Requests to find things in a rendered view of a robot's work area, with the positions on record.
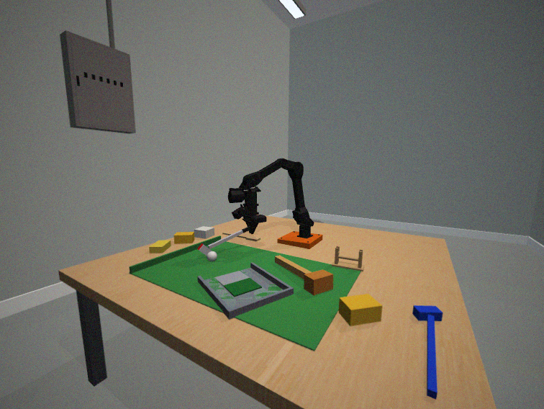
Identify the green putting mat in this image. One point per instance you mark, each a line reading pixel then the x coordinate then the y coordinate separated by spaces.
pixel 301 318

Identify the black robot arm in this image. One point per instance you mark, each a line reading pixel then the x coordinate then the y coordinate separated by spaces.
pixel 295 170

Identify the wooden mallet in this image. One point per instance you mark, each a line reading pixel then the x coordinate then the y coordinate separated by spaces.
pixel 314 282

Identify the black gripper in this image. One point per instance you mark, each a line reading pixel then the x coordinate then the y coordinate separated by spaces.
pixel 253 218

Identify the blue putter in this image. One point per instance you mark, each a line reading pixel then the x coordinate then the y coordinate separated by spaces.
pixel 430 313

